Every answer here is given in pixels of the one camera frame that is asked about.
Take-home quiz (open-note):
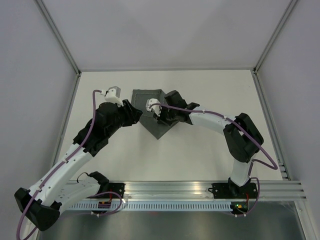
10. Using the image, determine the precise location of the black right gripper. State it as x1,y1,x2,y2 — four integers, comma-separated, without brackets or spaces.
153,104,178,127

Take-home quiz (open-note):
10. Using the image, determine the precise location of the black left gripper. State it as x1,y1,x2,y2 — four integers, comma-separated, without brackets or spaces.
106,99,143,138

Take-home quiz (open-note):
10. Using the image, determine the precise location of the grey cloth napkin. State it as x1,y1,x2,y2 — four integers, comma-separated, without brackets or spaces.
131,87,181,141

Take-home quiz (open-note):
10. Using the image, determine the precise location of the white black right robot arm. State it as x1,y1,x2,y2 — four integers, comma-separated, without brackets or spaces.
146,90,264,199

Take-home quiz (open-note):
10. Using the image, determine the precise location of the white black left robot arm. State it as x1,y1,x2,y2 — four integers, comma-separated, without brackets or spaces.
14,99,143,231

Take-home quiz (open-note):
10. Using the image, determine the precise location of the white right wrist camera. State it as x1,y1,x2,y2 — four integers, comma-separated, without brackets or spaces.
145,98,161,117

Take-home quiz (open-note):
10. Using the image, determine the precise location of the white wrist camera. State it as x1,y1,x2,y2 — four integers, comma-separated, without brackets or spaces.
145,98,161,117
101,86,124,107

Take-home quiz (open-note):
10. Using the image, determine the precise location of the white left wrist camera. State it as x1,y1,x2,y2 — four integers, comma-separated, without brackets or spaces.
101,86,124,107

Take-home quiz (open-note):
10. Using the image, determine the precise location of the aluminium left side rail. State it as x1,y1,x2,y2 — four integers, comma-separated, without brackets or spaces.
49,72,82,169

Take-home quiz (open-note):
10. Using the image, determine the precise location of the aluminium rail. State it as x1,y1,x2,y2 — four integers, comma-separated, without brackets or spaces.
33,179,308,201
250,70,292,181
49,72,82,169

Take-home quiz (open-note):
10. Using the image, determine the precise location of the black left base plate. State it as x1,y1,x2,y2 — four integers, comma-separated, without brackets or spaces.
98,182,125,199

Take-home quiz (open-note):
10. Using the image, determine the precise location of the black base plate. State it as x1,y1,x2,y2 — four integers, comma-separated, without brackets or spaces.
208,182,258,200
98,182,125,199

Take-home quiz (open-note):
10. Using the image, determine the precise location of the white slotted cable duct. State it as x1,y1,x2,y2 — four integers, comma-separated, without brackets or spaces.
69,200,232,212

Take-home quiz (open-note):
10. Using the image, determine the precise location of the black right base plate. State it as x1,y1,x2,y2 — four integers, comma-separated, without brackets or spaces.
208,182,258,200

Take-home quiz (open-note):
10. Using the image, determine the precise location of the aluminium right side rail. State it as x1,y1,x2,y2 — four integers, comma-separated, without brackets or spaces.
250,70,292,181

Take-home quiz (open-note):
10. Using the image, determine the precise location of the aluminium frame post left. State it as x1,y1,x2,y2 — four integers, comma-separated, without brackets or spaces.
34,0,81,77

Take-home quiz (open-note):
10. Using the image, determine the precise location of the aluminium frame post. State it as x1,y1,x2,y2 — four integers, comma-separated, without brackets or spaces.
34,0,81,77
251,0,300,75

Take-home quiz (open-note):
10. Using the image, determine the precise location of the aluminium front rail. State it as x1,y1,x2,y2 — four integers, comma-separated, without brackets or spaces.
33,179,308,201

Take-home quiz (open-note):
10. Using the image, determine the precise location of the aluminium frame post right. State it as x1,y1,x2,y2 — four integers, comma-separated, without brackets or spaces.
251,0,300,75

